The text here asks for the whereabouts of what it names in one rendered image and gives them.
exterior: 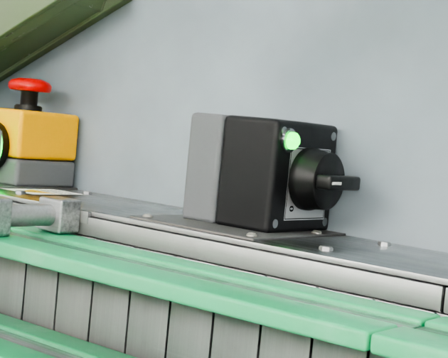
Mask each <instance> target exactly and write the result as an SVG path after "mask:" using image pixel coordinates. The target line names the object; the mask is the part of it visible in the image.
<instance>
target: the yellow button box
mask: <svg viewBox="0 0 448 358"><path fill-rule="evenodd" d="M0 123H2V124H3V125H4V127H5V128H6V130H7V132H8V135H9V154H8V157H7V159H6V162H5V163H4V164H3V165H2V167H0V183H1V184H4V185H12V186H22V187H69V188H71V187H72V186H73V180H74V172H75V164H74V163H73V162H71V161H74V160H75V156H76V148H77V139H78V123H79V118H78V116H76V115H72V114H60V113H59V114H58V113H53V112H51V113H50V112H42V107H40V106H33V105H25V104H16V105H14V109H9V108H1V107H0Z"/></svg>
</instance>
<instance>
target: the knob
mask: <svg viewBox="0 0 448 358"><path fill-rule="evenodd" d="M288 183H289V194H290V197H291V199H292V202H293V203H294V205H295V206H296V207H297V208H299V209H301V210H330V209H331V208H332V207H333V206H334V205H335V204H336V203H337V202H338V200H339V198H340V197H341V194H342V192H343V190H351V191H357V190H359V189H360V183H361V179H360V178H359V177H356V176H349V175H345V173H344V169H343V164H342V162H341V159H340V158H339V157H338V156H337V155H336V154H335V153H330V152H326V151H322V150H320V149H318V148H311V147H308V148H304V149H303V150H301V151H300V152H299V153H298V154H297V156H296V157H295V159H294V161H293V163H292V166H291V168H290V172H289V182H288Z"/></svg>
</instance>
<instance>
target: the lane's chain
mask: <svg viewBox="0 0 448 358"><path fill-rule="evenodd" d="M73 235H76V236H80V237H86V238H89V239H96V240H99V241H103V242H109V243H112V244H118V245H122V246H128V247H131V248H135V249H141V250H145V251H150V252H154V253H158V254H164V255H167V256H174V257H177V258H181V259H187V260H190V261H197V262H200V263H204V264H210V265H214V266H219V267H223V268H227V269H232V270H236V271H242V272H245V273H252V274H255V275H259V276H265V277H268V278H275V279H278V280H282V281H288V282H291V283H298V284H301V285H305V286H311V287H315V288H319V287H318V286H314V285H310V284H306V283H300V282H297V281H291V280H287V279H283V278H278V277H274V276H267V275H264V274H261V273H255V272H251V271H245V270H241V269H237V268H231V267H228V266H220V265H218V264H212V263H208V262H204V261H199V260H195V259H189V258H186V257H182V256H176V255H172V254H166V253H162V252H159V251H152V250H149V249H143V248H139V247H135V246H130V245H126V244H120V243H117V242H110V241H107V240H103V239H97V238H93V237H87V236H84V235H80V234H73ZM320 289H324V290H328V291H333V292H337V293H343V294H346V295H353V296H356V297H360V298H366V299H369V300H375V298H369V297H366V296H362V295H356V294H352V293H347V292H343V291H337V290H333V289H330V288H324V287H320ZM0 313H1V314H4V315H8V316H10V317H13V318H16V319H19V320H23V321H26V322H29V323H32V324H34V325H38V326H41V327H45V328H48V329H50V330H54V331H56V332H60V333H63V334H65V335H69V336H72V337H76V338H78V339H81V340H84V341H87V342H91V343H93V344H96V345H100V346H103V347H106V348H109V349H113V350H115V351H118V352H121V353H124V354H128V355H131V356H133V357H137V358H387V357H382V356H379V355H376V354H372V353H371V352H370V357H369V351H366V352H363V351H360V350H357V349H352V348H349V347H344V346H341V345H336V344H333V343H330V342H325V341H321V340H317V339H314V338H310V337H305V336H303V335H298V334H294V333H291V332H287V331H284V330H278V329H275V328H272V327H268V326H264V325H259V324H256V323H253V322H248V321H245V320H240V319H237V318H232V317H229V316H226V315H221V314H218V313H213V312H210V311H207V310H202V309H199V308H194V307H191V306H188V305H183V304H180V303H175V302H172V301H169V300H164V299H160V298H156V297H153V296H150V295H144V294H141V293H137V292H134V291H128V290H125V289H123V288H118V287H114V286H109V285H107V284H103V283H98V282H95V281H91V280H87V279H84V278H79V277H76V276H71V275H68V274H65V273H60V272H57V271H52V270H49V269H46V268H41V267H38V266H33V265H30V264H25V263H22V262H19V261H14V260H10V259H6V258H3V257H0ZM313 340H314V342H313ZM312 346H313V349H312ZM311 353H312V356H311Z"/></svg>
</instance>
